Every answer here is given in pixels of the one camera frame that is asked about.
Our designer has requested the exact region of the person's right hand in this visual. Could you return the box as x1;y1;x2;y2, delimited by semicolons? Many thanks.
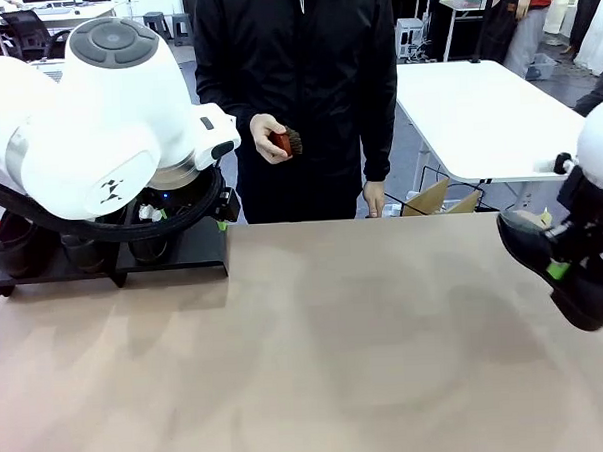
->
249;110;293;165

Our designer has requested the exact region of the brown cardboard box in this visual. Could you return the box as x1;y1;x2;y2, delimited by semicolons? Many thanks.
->
404;175;485;217

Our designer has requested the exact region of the white office desk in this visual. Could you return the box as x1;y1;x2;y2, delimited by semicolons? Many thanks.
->
0;1;124;50

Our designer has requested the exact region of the person in red shirt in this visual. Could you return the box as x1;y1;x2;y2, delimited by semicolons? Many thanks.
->
501;0;561;81

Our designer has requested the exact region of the black office chair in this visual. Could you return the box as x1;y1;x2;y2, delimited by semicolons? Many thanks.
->
0;9;50;63
42;28;75;61

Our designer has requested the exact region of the person torso in black jacket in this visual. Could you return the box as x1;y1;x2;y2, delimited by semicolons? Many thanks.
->
191;0;405;226

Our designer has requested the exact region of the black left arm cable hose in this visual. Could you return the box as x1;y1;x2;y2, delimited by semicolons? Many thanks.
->
0;158;228;248

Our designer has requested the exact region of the black wire rack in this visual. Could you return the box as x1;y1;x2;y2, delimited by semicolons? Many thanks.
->
378;162;487;219

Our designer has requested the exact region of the grey plastic bin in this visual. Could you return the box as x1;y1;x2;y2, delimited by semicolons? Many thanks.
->
523;52;559;82

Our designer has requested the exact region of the black pole stand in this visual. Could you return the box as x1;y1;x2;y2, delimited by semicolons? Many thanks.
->
466;0;501;66

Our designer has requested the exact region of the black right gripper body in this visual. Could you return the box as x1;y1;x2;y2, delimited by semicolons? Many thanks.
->
558;165;603;261

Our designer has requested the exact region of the black hanging apron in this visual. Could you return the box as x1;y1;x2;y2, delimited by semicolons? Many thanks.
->
479;0;524;64

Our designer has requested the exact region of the white computer case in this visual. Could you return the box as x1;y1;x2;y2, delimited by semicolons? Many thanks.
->
395;15;428;61

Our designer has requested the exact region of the small dark stool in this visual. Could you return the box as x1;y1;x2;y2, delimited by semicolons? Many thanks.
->
143;11;167;44
171;12;196;47

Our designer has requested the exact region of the white air purifier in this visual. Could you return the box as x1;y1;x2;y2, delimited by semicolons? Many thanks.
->
26;56;69;85

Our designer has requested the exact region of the small white table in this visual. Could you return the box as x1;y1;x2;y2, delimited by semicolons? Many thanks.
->
415;0;505;65

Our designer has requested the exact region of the person in dark trousers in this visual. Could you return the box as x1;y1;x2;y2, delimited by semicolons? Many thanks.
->
572;67;603;118

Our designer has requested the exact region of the person's left hand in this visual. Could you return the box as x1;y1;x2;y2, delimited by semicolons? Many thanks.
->
362;179;386;219

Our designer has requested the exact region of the large white table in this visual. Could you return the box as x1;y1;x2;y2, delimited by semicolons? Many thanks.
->
396;56;590;218

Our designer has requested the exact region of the person's right forearm black sleeve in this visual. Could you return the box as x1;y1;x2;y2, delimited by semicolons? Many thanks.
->
195;72;258;136

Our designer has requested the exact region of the red-brown wooden shoe brush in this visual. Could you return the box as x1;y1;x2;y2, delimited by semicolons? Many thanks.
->
269;125;305;160

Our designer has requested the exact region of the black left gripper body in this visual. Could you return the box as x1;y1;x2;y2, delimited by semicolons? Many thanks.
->
143;168;225;214

